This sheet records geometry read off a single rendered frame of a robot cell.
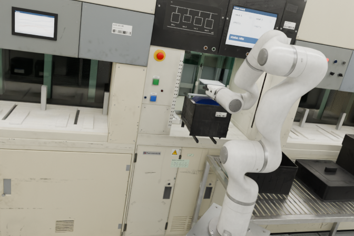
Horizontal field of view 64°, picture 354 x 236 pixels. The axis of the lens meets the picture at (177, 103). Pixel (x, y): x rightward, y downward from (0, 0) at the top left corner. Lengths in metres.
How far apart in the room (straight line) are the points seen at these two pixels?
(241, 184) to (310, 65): 0.48
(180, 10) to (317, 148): 1.43
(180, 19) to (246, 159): 0.87
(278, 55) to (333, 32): 1.23
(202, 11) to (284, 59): 0.82
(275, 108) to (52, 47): 1.11
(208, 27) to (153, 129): 0.68
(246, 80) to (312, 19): 0.91
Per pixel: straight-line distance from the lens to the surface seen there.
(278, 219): 1.52
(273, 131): 1.02
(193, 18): 1.61
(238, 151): 1.04
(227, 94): 1.30
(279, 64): 0.89
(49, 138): 1.75
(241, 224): 1.22
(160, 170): 1.87
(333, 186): 1.79
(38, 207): 1.99
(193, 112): 1.46
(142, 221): 2.09
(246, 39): 1.75
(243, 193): 1.14
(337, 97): 2.91
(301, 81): 0.98
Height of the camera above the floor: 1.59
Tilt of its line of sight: 17 degrees down
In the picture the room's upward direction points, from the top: 10 degrees clockwise
